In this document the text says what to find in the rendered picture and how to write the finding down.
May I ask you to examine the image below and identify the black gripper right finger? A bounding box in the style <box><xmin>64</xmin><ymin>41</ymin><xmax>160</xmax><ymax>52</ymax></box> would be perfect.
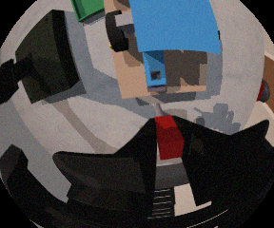
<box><xmin>172</xmin><ymin>115</ymin><xmax>269</xmax><ymax>206</ymax></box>

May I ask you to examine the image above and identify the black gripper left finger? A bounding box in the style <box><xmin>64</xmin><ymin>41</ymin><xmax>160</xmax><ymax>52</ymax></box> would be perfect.
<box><xmin>52</xmin><ymin>118</ymin><xmax>157</xmax><ymax>216</ymax></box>

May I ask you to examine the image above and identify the green tray floor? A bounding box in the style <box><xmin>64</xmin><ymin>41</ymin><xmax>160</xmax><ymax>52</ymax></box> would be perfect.
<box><xmin>75</xmin><ymin>0</ymin><xmax>104</xmax><ymax>18</ymax></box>

